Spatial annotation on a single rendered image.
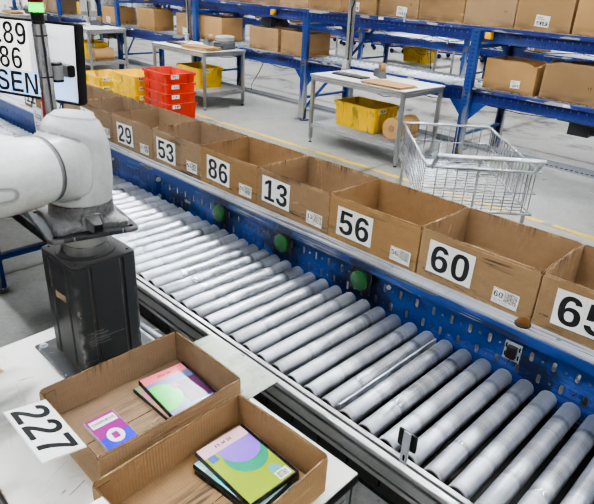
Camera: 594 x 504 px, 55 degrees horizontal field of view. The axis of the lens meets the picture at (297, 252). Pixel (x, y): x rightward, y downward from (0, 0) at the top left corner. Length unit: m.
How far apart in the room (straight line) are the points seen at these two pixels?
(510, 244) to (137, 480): 1.38
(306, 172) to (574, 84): 4.00
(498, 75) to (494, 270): 4.81
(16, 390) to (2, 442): 0.19
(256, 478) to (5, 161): 0.83
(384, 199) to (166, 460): 1.36
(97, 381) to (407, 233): 1.03
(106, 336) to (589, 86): 5.21
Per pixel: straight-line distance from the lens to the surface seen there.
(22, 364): 1.76
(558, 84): 6.19
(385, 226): 1.93
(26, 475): 1.44
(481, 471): 1.45
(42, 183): 1.35
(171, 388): 1.52
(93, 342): 1.61
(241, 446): 1.34
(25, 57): 2.62
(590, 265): 1.96
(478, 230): 2.08
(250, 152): 2.79
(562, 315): 1.72
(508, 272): 1.74
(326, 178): 2.46
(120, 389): 1.58
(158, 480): 1.34
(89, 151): 1.43
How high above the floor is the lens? 1.74
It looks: 26 degrees down
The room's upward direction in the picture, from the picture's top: 3 degrees clockwise
